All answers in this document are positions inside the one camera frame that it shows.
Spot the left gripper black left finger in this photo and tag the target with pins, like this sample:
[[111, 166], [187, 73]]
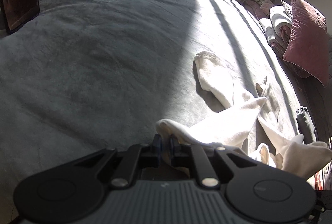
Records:
[[137, 158]]

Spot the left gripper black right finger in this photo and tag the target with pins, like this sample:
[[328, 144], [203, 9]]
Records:
[[194, 158]]

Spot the white garment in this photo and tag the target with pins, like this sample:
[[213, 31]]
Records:
[[232, 126]]

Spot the grey bed sheet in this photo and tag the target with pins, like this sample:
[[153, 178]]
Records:
[[88, 74]]

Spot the grey folded garment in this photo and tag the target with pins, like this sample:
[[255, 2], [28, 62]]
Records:
[[306, 125]]

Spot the folded pink white quilt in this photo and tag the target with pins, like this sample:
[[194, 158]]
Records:
[[277, 29]]

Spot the pink velvet pillow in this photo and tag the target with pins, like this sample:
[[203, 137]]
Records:
[[308, 43]]

